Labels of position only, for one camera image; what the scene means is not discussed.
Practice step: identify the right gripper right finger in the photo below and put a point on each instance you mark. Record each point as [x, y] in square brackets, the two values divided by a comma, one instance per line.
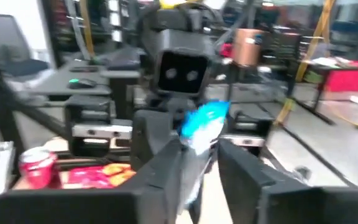
[291, 205]

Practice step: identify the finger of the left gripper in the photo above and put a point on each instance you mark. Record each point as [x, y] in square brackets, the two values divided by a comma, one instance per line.
[149, 137]

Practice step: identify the black computer mouse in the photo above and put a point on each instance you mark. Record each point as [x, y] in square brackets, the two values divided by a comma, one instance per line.
[82, 83]

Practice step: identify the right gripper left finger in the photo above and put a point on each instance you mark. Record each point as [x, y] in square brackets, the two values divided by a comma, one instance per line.
[104, 208]

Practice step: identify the dark bag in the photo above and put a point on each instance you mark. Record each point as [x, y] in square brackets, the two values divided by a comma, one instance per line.
[123, 59]

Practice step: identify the yellow tag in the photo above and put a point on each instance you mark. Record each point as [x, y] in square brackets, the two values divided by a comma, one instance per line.
[172, 3]

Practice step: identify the silver metal bracket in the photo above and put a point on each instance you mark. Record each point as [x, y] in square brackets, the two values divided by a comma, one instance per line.
[0, 169]

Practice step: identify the grey desk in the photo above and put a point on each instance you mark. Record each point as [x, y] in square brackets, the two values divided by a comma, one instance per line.
[57, 87]

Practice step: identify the blue white candy bar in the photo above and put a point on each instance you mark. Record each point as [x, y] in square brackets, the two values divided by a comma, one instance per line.
[204, 124]

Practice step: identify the pink candy pack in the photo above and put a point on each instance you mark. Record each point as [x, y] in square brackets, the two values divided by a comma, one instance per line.
[85, 178]

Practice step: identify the grey office chair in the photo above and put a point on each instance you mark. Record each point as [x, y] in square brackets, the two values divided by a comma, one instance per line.
[8, 40]

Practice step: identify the yellow pole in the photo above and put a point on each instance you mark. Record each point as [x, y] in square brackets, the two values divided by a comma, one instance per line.
[317, 34]

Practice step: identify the black keyboard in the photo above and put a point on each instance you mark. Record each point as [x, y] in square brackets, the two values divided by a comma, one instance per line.
[84, 69]

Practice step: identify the red box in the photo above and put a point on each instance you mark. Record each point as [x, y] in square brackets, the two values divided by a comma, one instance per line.
[348, 77]

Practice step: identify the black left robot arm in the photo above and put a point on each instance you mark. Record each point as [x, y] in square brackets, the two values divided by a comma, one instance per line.
[163, 20]

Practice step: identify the red soda can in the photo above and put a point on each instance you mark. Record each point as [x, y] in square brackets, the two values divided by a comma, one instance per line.
[37, 169]

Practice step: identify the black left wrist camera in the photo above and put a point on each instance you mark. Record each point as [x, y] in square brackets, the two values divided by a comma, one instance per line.
[182, 71]

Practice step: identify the copper coloured cylinder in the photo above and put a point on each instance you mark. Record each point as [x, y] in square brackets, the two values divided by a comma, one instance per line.
[246, 46]

